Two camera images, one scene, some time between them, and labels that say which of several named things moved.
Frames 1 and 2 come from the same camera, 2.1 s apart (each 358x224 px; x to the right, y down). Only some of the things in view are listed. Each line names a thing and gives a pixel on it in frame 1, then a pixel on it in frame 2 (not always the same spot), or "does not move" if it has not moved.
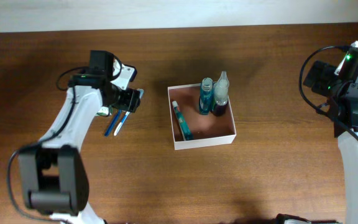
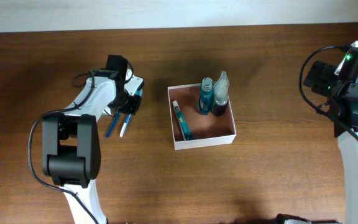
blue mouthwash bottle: [206, 96] does not move
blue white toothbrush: [141, 93] -> [126, 122]
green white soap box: [103, 111] does not move
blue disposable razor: [112, 122] does not move
